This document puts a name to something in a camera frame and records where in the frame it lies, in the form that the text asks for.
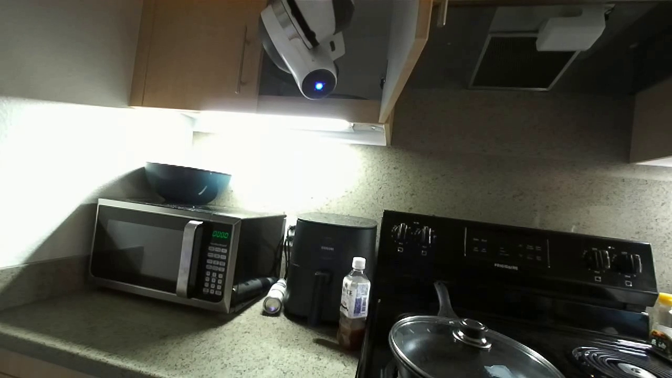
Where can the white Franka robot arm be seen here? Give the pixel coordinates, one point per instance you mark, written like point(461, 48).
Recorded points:
point(307, 48)

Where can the wooden upper cabinet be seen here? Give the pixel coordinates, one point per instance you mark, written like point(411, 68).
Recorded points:
point(189, 48)

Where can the wooden cabinet beside hood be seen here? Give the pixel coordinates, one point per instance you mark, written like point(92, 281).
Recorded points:
point(652, 117)

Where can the clear plastic water bottle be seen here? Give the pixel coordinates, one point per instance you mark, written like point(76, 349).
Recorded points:
point(356, 301)

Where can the small white capped object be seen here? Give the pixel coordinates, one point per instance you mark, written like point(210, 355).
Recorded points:
point(276, 297)

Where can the dark blue bowl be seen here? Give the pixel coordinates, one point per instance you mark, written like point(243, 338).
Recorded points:
point(187, 184)

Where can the black frying pan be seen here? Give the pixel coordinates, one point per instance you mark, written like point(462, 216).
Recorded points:
point(443, 301)

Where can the black kitchen stove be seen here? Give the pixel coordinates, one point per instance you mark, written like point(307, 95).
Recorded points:
point(516, 265)

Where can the stainless steel microwave oven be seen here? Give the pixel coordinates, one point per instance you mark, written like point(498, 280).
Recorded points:
point(147, 249)

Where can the white box on hood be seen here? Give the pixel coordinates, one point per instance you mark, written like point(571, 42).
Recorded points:
point(569, 32)

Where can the amber oil bottle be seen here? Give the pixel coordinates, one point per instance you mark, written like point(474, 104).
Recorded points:
point(661, 321)

